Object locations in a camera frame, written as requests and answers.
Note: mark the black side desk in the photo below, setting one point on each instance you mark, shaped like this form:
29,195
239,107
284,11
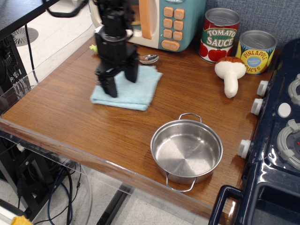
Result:
16,13

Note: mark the dark blue toy stove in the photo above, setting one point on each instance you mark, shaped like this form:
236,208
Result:
270,191

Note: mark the stainless steel pot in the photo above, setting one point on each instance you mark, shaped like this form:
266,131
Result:
186,152

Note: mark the plush toy mushroom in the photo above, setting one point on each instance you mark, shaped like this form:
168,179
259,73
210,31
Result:
230,69

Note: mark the clear acrylic table guard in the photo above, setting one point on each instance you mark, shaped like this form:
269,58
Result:
57,115

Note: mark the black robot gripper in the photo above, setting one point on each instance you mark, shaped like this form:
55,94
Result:
116,56

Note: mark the tomato sauce can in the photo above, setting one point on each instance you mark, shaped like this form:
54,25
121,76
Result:
220,29

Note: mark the light blue rag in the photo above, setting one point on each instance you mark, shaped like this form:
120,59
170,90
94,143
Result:
134,96

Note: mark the pineapple slices can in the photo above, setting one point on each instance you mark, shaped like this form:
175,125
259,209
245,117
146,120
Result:
256,49

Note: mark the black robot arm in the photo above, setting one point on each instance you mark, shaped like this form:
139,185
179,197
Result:
116,17

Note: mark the green handled metal spoon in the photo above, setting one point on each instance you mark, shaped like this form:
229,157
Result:
146,59

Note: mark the teal toy microwave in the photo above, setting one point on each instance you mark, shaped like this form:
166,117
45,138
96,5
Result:
168,25

